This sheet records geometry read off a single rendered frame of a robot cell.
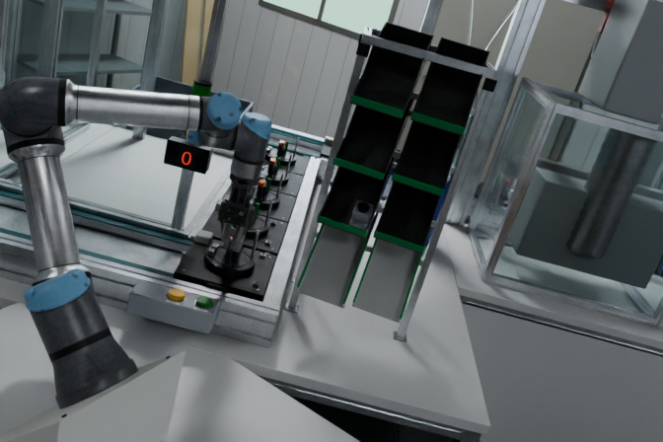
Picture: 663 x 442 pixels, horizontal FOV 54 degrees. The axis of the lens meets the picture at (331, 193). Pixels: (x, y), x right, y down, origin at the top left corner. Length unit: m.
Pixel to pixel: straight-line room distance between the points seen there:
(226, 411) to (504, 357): 1.30
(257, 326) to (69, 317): 0.56
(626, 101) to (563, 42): 2.82
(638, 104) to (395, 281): 1.12
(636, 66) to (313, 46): 4.06
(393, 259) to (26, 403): 0.94
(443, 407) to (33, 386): 0.95
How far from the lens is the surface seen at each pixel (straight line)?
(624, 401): 2.77
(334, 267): 1.77
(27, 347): 1.64
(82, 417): 1.18
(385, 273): 1.79
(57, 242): 1.47
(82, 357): 1.31
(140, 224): 2.00
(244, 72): 6.56
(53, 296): 1.31
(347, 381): 1.71
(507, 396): 2.65
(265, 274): 1.83
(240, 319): 1.71
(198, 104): 1.42
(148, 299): 1.66
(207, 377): 1.60
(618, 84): 2.43
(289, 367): 1.69
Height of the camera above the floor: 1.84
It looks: 20 degrees down
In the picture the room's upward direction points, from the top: 16 degrees clockwise
